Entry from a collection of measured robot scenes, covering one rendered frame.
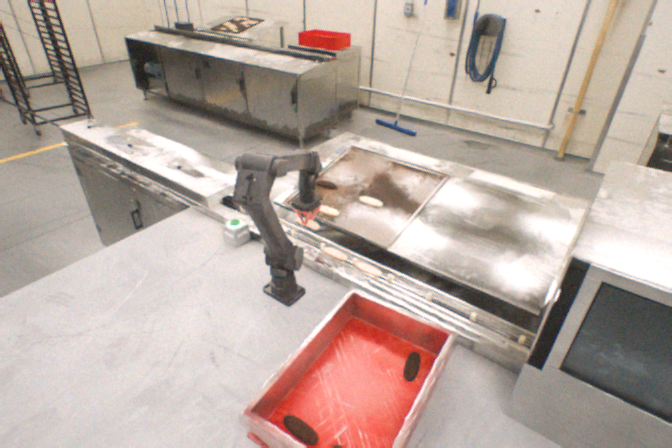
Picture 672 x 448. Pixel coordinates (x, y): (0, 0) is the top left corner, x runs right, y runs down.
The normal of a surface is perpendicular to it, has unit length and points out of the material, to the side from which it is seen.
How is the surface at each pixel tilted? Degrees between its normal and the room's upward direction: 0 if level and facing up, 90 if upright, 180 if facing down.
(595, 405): 91
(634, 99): 90
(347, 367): 0
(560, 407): 90
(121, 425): 0
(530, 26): 90
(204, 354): 0
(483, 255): 10
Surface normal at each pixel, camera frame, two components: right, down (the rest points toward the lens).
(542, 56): -0.60, 0.43
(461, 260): -0.08, -0.75
